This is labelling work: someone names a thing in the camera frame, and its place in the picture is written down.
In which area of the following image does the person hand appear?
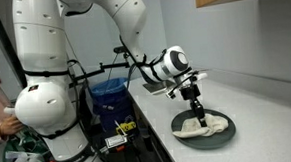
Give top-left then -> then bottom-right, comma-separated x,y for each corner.
0,114 -> 25,139

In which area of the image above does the dark green round plate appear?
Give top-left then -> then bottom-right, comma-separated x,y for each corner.
169,106 -> 238,153

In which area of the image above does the blue trash bin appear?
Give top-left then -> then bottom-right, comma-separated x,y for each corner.
88,76 -> 137,135

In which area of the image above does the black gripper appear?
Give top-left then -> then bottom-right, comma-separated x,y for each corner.
179,83 -> 209,129

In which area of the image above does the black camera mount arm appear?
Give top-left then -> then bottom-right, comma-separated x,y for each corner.
68,60 -> 133,86

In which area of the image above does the black camera on mount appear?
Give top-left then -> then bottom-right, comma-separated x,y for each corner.
113,45 -> 130,56

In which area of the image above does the white cloth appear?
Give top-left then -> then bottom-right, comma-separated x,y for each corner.
170,112 -> 230,140

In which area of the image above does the white label tag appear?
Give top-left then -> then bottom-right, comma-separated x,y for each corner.
104,134 -> 129,149

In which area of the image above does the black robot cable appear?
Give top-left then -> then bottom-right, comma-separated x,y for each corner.
118,33 -> 160,91

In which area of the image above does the yellow tool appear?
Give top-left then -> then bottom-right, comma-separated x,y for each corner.
116,121 -> 138,136

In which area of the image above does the green plaid fabric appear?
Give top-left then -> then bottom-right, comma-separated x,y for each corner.
0,127 -> 53,162

